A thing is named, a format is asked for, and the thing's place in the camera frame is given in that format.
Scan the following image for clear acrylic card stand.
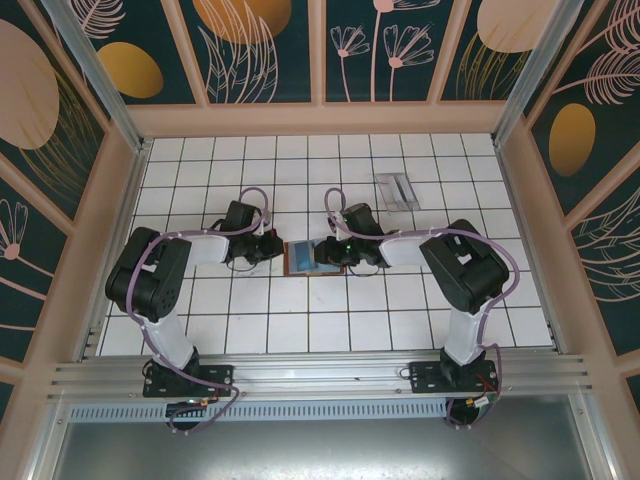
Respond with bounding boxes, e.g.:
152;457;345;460
373;171;421;216

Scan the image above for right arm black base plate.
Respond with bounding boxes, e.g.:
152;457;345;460
409;360;500;396

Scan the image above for slotted grey cable duct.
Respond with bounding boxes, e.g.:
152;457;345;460
67;402;451;422

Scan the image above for brown leather card holder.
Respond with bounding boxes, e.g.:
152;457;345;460
282;238;347;278

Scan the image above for grey metal panel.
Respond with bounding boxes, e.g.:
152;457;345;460
29;392;619;480

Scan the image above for aluminium corner post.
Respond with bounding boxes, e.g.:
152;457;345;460
39;0;154;154
492;0;585;147

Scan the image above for black round controller board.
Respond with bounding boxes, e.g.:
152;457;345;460
446;394;496;430
164;398;221;434

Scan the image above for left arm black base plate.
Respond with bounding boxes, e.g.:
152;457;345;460
143;363;236;399

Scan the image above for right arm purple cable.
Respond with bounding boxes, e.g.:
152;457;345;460
324;187;519;431

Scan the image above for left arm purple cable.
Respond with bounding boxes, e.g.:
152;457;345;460
127;187;275;434

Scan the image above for blue credit card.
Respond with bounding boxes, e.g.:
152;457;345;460
291;242;324;274

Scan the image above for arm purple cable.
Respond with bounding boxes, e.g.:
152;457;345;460
127;187;275;434
324;187;519;431

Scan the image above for aluminium mounting rail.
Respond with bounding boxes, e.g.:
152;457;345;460
47;352;596;401

